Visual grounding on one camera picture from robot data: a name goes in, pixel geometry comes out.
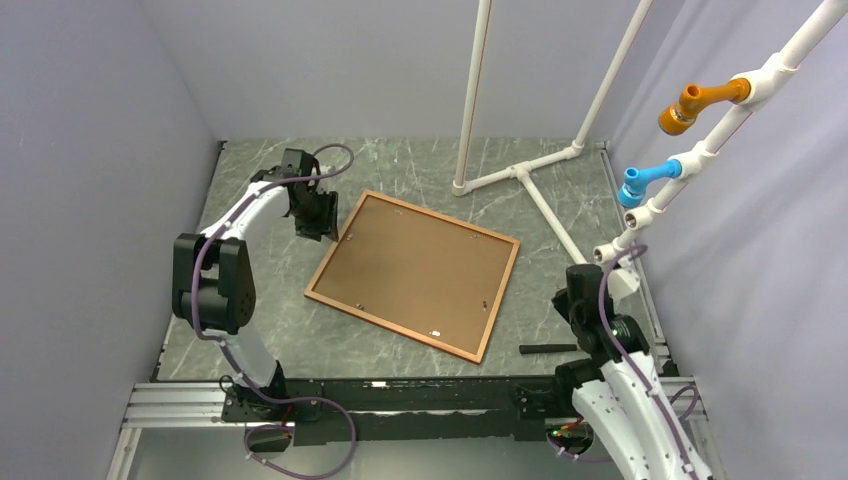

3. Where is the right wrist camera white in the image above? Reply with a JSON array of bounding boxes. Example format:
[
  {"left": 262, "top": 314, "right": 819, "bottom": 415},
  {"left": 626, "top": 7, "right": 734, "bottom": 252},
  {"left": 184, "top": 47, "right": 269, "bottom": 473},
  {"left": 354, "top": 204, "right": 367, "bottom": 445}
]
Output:
[{"left": 607, "top": 261, "right": 641, "bottom": 301}]

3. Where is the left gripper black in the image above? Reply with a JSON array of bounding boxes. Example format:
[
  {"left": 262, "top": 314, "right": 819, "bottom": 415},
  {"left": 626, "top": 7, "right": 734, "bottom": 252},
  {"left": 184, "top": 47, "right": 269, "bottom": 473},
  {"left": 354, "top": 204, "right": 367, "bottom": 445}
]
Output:
[{"left": 292, "top": 189, "right": 339, "bottom": 243}]

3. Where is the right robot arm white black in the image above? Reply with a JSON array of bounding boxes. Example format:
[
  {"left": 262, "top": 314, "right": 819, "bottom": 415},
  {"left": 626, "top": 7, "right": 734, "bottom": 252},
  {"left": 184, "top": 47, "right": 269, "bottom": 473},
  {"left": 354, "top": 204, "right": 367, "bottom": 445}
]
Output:
[{"left": 550, "top": 264, "right": 713, "bottom": 479}]

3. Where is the white PVC pipe stand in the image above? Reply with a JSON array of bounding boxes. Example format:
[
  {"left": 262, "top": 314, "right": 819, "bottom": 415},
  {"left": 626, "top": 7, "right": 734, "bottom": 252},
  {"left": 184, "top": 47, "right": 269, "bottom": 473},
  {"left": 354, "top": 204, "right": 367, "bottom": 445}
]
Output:
[{"left": 451, "top": 0, "right": 848, "bottom": 265}]

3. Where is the blue pipe fitting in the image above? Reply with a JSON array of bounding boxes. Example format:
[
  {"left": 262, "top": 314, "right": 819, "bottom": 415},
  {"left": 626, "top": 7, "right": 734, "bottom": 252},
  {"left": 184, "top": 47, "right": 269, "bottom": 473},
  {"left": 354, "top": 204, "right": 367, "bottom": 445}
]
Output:
[{"left": 616, "top": 159, "right": 683, "bottom": 208}]

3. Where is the black handle hammer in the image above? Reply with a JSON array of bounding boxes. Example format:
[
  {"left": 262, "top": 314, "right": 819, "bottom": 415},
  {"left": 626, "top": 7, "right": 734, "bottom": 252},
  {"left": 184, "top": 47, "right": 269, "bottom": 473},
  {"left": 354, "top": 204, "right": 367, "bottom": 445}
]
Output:
[{"left": 518, "top": 344, "right": 578, "bottom": 355}]

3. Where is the orange pipe fitting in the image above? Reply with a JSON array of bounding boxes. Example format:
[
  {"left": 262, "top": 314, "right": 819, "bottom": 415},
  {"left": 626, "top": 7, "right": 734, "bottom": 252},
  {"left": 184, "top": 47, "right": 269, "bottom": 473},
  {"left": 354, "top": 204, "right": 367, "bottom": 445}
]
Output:
[{"left": 658, "top": 78, "right": 752, "bottom": 136}]

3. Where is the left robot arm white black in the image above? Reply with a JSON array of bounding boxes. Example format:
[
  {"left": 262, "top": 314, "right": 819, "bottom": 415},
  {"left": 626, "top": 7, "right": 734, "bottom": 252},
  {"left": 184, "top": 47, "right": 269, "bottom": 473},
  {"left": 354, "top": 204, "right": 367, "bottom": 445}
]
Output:
[{"left": 171, "top": 148, "right": 345, "bottom": 420}]

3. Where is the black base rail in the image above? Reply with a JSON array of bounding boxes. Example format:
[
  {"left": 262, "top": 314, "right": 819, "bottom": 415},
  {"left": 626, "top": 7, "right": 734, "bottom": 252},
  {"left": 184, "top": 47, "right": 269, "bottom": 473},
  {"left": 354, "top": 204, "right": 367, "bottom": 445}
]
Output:
[{"left": 220, "top": 375, "right": 578, "bottom": 446}]

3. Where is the red wooden picture frame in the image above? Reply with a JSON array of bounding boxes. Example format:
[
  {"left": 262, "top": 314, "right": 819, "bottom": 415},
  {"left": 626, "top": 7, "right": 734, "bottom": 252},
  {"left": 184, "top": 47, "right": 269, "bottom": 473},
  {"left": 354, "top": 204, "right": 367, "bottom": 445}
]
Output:
[{"left": 303, "top": 190, "right": 521, "bottom": 366}]

